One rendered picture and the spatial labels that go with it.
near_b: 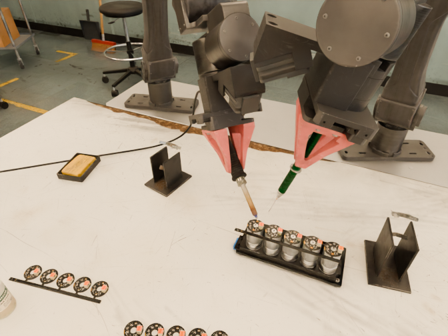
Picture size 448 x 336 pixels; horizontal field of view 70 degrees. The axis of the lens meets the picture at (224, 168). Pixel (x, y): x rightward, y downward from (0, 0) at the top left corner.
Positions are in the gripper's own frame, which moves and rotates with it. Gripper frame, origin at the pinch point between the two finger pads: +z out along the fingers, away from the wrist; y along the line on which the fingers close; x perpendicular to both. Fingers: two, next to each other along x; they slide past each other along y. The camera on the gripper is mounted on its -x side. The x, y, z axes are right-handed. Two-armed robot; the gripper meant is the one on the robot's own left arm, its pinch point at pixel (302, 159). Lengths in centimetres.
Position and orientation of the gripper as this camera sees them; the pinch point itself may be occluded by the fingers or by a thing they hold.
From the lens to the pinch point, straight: 41.6
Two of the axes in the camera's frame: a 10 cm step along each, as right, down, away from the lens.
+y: -0.8, 6.4, -7.6
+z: -2.9, 7.2, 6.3
